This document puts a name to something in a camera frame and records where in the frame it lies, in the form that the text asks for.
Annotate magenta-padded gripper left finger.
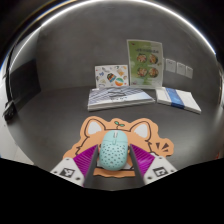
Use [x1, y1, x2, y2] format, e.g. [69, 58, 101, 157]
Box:
[49, 144, 100, 188]

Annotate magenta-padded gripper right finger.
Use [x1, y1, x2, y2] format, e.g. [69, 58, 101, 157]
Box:
[128, 143, 178, 186]

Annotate mint green perforated computer mouse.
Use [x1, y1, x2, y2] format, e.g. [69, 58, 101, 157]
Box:
[98, 129, 129, 172]

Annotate orange corgi-shaped mouse pad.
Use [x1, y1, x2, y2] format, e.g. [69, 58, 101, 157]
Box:
[62, 115, 175, 178]

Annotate white book with blue band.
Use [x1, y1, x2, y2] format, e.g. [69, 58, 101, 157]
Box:
[155, 86, 202, 115]

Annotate grey striped book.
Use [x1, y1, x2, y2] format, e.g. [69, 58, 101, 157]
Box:
[87, 87, 156, 112]

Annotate dark flat panel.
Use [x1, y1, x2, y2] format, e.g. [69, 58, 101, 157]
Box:
[8, 58, 42, 108]

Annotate white card with colourful stickers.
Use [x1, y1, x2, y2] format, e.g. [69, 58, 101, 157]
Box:
[94, 64, 130, 90]

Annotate green menu sign stand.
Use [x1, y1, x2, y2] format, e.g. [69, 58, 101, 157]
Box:
[126, 39, 165, 90]

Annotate white wall socket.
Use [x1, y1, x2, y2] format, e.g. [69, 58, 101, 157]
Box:
[185, 65, 194, 80]
[165, 58, 177, 74]
[176, 61, 186, 76]

